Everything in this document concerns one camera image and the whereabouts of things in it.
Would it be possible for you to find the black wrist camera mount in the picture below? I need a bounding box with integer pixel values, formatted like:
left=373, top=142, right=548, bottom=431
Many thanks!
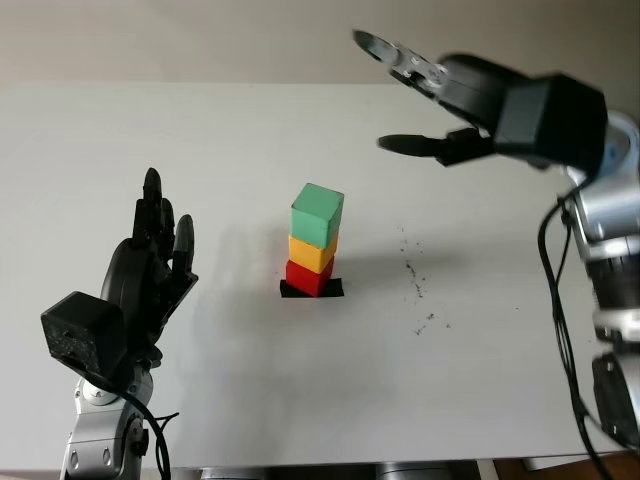
left=493, top=73, right=609, bottom=177
left=40, top=291, right=129, bottom=379

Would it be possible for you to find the yellow cube block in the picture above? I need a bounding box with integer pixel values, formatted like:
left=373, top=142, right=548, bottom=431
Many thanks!
left=288, top=233, right=339, bottom=275

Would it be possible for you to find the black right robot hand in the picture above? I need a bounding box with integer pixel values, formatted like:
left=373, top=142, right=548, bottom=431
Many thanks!
left=352, top=29, right=531, bottom=169

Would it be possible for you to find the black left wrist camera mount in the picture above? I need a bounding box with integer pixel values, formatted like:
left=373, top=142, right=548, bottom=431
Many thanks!
left=40, top=291, right=129, bottom=379

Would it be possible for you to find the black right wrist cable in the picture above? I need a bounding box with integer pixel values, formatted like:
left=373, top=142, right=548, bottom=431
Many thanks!
left=537, top=184, right=616, bottom=480

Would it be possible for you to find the black tape strip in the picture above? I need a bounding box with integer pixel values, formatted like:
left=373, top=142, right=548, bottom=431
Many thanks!
left=279, top=277, right=345, bottom=300

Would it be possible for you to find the green cube block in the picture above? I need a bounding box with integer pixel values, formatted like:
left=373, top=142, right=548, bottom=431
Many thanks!
left=290, top=182, right=345, bottom=250

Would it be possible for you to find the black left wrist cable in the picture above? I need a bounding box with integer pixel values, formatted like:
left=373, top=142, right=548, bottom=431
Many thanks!
left=84, top=374, right=180, bottom=480

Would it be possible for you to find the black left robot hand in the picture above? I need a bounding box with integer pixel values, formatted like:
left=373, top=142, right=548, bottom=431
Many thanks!
left=99, top=167, right=200, bottom=366

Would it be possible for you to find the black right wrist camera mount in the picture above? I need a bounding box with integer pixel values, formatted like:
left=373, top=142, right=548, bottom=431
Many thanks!
left=493, top=73, right=609, bottom=177

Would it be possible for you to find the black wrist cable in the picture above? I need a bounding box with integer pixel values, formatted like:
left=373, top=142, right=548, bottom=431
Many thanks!
left=537, top=184, right=616, bottom=480
left=84, top=374, right=180, bottom=480

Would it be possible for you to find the red cube block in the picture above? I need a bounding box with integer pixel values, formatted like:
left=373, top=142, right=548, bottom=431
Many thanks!
left=285, top=258, right=335, bottom=299

